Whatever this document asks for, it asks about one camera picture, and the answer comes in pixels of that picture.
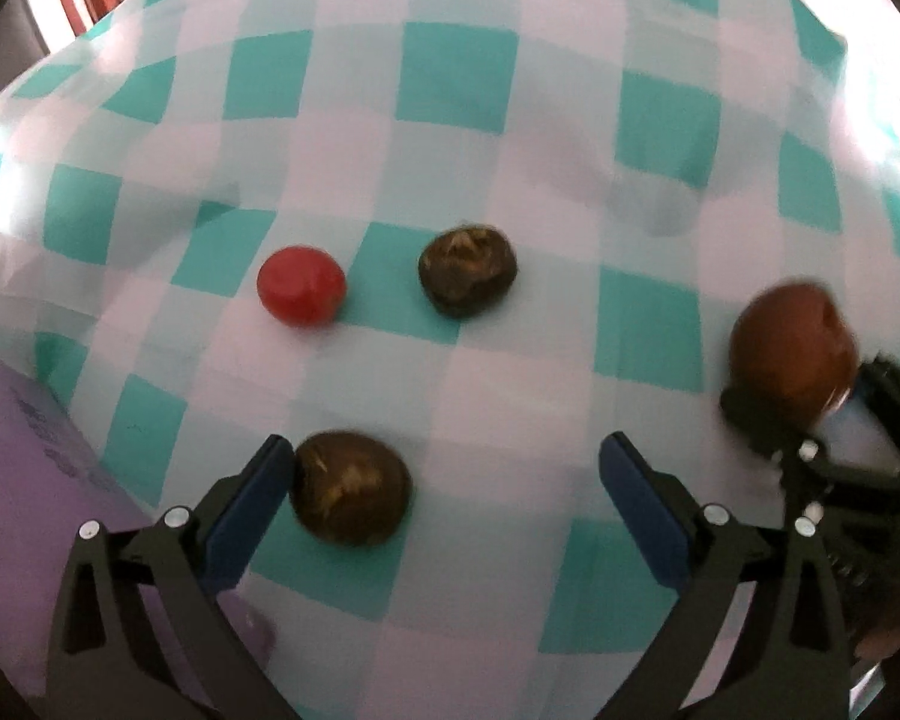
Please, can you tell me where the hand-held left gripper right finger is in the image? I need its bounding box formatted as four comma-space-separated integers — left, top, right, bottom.
596, 431, 850, 720

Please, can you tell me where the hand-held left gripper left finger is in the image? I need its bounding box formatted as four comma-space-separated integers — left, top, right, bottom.
45, 433, 301, 720

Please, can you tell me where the brown-red round fruit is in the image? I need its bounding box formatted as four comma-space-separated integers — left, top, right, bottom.
729, 281, 860, 425

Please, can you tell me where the small dark water chestnut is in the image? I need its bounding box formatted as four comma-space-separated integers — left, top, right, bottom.
290, 430, 413, 547
418, 223, 518, 318

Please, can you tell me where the person's right hand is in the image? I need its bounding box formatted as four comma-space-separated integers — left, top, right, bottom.
851, 600, 900, 662

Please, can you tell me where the teal white checkered tablecloth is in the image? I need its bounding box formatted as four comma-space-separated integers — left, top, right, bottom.
0, 0, 900, 720

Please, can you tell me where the purple flat box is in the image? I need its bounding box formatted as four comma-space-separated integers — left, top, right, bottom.
0, 349, 278, 720

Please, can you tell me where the red cherry tomato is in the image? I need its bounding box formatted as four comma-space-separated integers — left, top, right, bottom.
256, 244, 347, 327

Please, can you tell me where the grey refrigerator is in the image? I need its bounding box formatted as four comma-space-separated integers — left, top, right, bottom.
0, 0, 53, 121

